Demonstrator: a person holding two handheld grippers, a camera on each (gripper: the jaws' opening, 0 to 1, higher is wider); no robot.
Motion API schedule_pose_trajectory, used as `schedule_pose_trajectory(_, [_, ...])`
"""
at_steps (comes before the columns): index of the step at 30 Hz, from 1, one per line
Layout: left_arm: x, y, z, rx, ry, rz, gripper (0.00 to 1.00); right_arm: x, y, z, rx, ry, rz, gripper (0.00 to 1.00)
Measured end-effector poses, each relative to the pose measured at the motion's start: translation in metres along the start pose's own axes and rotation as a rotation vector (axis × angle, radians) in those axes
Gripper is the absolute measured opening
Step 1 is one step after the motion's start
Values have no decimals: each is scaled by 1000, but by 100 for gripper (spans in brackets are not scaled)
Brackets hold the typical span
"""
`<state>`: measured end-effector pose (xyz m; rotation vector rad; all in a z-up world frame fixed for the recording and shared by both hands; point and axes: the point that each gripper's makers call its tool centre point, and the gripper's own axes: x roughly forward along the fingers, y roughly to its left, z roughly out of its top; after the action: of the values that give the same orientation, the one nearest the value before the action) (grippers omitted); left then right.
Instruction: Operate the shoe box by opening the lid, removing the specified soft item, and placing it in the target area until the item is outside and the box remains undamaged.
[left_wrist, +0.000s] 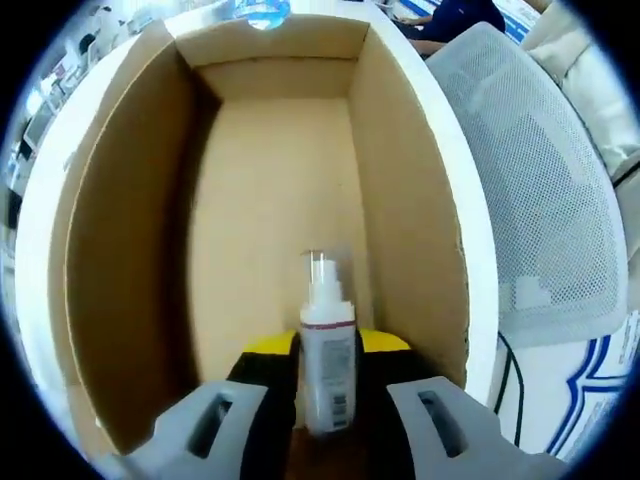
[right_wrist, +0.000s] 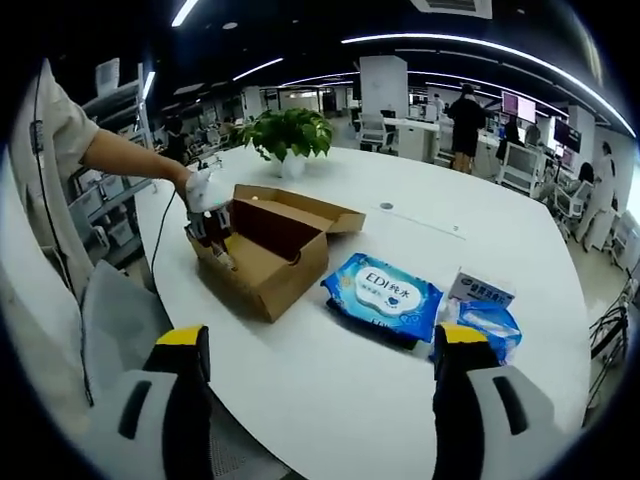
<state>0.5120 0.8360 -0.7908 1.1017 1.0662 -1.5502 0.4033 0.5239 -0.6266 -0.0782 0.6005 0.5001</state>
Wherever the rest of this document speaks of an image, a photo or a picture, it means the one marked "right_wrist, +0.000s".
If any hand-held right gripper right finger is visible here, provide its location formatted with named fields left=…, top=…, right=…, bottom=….
left=431, top=322, right=557, bottom=480

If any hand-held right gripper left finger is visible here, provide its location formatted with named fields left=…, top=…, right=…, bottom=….
left=116, top=323, right=215, bottom=480

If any blue soft tissue pack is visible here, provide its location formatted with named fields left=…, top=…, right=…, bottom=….
left=428, top=298, right=522, bottom=366

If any brown cardboard shoe box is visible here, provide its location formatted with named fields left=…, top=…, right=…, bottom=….
left=187, top=183, right=367, bottom=324

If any blue wet wipes pack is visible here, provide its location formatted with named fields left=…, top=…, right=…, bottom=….
left=319, top=252, right=445, bottom=346

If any white medicine box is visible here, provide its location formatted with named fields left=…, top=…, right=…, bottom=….
left=447, top=267, right=517, bottom=314

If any green potted plant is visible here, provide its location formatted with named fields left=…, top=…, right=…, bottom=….
left=237, top=107, right=334, bottom=179

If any grey metal shelf rack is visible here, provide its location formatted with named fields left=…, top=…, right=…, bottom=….
left=67, top=57, right=157, bottom=266

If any white office chair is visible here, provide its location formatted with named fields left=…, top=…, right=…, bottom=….
left=359, top=112, right=389, bottom=151
left=499, top=142, right=544, bottom=197

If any ceiling air vent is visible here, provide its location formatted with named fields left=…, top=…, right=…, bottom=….
left=409, top=0, right=494, bottom=20

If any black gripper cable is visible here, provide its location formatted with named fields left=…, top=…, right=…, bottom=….
left=148, top=187, right=179, bottom=291

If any dark wall screen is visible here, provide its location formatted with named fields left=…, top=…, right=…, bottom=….
left=553, top=117, right=584, bottom=154

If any pink wall screen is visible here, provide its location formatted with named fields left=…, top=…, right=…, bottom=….
left=502, top=91, right=537, bottom=124

